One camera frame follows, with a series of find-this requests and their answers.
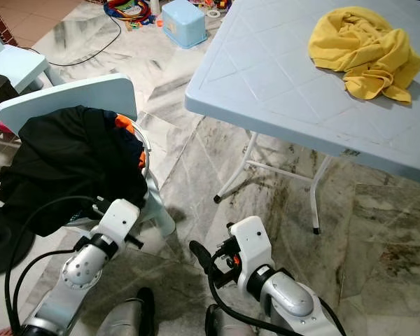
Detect silver right robot leg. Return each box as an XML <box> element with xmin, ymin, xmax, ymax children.
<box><xmin>202</xmin><ymin>304</ymin><xmax>261</xmax><ymax>336</ymax></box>

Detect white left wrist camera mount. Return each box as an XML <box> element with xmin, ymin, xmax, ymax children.
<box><xmin>94</xmin><ymin>197</ymin><xmax>141</xmax><ymax>247</ymax></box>

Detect light blue plastic basin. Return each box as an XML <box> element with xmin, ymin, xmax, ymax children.
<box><xmin>160</xmin><ymin>0</ymin><xmax>211</xmax><ymax>50</ymax></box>

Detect black round fan base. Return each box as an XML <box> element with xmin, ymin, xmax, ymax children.
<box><xmin>0</xmin><ymin>206</ymin><xmax>30</xmax><ymax>278</ymax></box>

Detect yellow shirt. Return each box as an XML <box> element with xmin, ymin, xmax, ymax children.
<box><xmin>307</xmin><ymin>6</ymin><xmax>420</xmax><ymax>105</ymax></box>

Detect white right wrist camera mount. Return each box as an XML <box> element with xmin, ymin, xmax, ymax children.
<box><xmin>227</xmin><ymin>215</ymin><xmax>274</xmax><ymax>296</ymax></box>

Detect silver robot leg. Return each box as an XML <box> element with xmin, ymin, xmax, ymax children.
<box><xmin>202</xmin><ymin>304</ymin><xmax>261</xmax><ymax>336</ymax></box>
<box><xmin>94</xmin><ymin>286</ymin><xmax>159</xmax><ymax>336</ymax></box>

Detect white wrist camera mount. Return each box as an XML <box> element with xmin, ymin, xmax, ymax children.
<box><xmin>227</xmin><ymin>215</ymin><xmax>274</xmax><ymax>296</ymax></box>
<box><xmin>94</xmin><ymin>197</ymin><xmax>141</xmax><ymax>247</ymax></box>

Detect black floor cable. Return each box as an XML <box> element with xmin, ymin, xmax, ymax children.
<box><xmin>52</xmin><ymin>13</ymin><xmax>122</xmax><ymax>69</ymax></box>

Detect black garment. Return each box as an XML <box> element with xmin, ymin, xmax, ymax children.
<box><xmin>0</xmin><ymin>105</ymin><xmax>149</xmax><ymax>239</ymax></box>

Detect orange garment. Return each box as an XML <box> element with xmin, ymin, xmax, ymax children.
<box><xmin>113</xmin><ymin>113</ymin><xmax>147</xmax><ymax>170</ymax></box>

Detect colourful toy rings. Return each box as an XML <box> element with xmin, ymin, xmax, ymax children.
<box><xmin>104</xmin><ymin>0</ymin><xmax>156</xmax><ymax>24</ymax></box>

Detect white folding table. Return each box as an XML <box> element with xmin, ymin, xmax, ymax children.
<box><xmin>183</xmin><ymin>0</ymin><xmax>420</xmax><ymax>237</ymax></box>

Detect silver left robot leg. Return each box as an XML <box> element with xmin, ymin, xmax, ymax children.
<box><xmin>94</xmin><ymin>286</ymin><xmax>159</xmax><ymax>336</ymax></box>

